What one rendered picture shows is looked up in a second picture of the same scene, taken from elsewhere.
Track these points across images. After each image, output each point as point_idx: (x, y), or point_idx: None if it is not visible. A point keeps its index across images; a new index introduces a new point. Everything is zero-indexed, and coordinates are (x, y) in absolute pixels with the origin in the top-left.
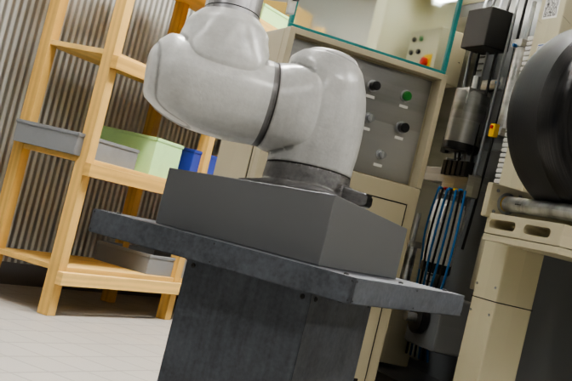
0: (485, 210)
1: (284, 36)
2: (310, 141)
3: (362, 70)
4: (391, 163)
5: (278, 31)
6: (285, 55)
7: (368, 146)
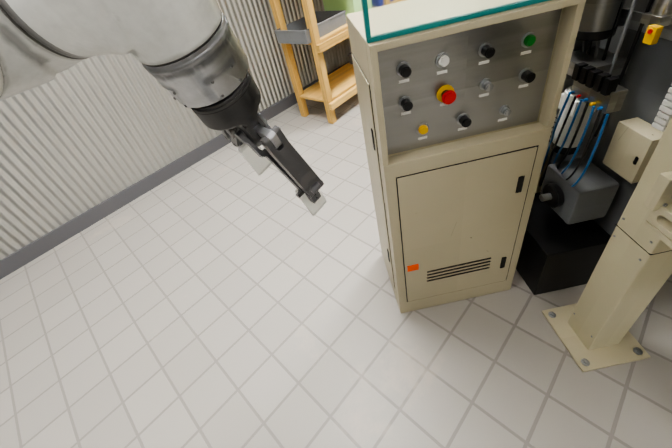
0: (652, 205)
1: (367, 54)
2: None
3: (469, 39)
4: (517, 111)
5: (362, 41)
6: (375, 81)
7: (490, 108)
